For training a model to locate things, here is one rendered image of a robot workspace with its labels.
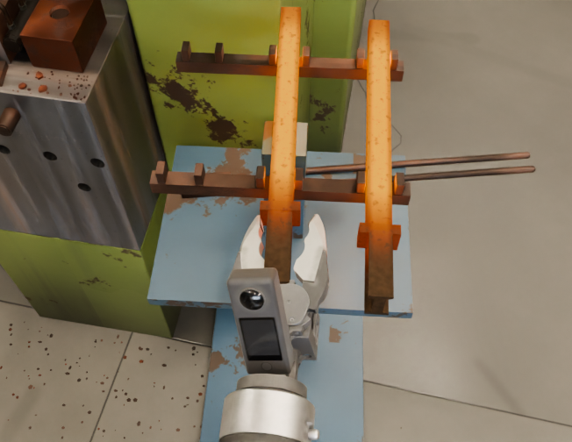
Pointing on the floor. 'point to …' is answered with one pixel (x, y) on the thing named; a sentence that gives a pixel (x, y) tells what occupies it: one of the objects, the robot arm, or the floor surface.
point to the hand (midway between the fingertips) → (286, 221)
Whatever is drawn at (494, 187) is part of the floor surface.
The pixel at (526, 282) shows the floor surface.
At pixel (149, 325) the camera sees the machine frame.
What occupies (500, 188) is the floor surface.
